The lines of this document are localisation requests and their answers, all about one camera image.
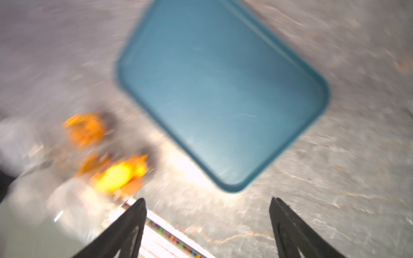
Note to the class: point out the clear jar with cookies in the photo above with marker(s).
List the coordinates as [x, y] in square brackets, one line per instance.
[123, 178]

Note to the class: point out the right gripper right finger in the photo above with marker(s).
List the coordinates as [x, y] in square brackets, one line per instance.
[294, 237]

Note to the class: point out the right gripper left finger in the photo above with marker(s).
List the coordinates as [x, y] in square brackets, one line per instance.
[122, 238]

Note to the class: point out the teal plastic tray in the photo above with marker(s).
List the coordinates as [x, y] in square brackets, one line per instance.
[222, 85]

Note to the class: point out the clear jar front middle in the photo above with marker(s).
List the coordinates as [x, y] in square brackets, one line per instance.
[96, 163]

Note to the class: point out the clear jar back left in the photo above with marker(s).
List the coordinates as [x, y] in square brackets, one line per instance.
[87, 129]

